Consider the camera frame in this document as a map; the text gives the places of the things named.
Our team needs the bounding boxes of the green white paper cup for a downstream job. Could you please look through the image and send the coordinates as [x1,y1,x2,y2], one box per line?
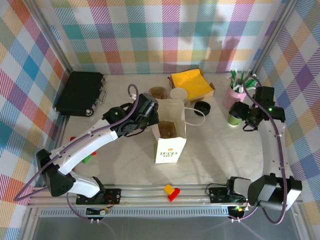
[227,113,243,127]
[170,87,188,101]

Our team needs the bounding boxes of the white paper takeout bag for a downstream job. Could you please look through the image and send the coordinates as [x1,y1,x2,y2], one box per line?
[150,98,206,165]

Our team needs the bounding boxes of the pink straw holder cup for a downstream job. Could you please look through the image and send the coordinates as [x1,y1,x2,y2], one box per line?
[223,84,247,110]

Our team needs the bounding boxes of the black cup lid stack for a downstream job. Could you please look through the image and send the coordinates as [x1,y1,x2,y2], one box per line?
[193,101,212,117]

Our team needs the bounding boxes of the yellow napkins in box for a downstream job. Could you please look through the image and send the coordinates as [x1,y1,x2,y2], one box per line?
[166,67,216,106]

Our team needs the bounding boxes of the black carrying case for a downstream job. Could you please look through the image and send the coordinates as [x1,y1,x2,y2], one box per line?
[54,71,108,118]

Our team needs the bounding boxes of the green toy brick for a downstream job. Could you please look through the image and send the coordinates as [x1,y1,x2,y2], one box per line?
[82,154,97,165]

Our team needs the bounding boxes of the large red toy brick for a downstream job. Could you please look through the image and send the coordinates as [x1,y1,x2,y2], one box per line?
[167,187,181,202]

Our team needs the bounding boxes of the small electronics board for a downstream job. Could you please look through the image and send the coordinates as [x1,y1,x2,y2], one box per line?
[228,204,248,216]
[86,206,112,216]

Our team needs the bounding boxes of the aluminium frame post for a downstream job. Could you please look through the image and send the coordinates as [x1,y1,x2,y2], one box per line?
[24,0,76,76]
[248,0,301,75]

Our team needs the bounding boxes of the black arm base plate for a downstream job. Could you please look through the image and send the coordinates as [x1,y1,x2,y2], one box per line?
[208,186,232,204]
[75,187,123,206]

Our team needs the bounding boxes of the long aluminium base rail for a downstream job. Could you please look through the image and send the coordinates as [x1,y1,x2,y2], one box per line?
[26,183,301,208]

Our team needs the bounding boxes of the grey slotted cable duct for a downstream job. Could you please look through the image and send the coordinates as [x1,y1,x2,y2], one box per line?
[37,208,232,219]

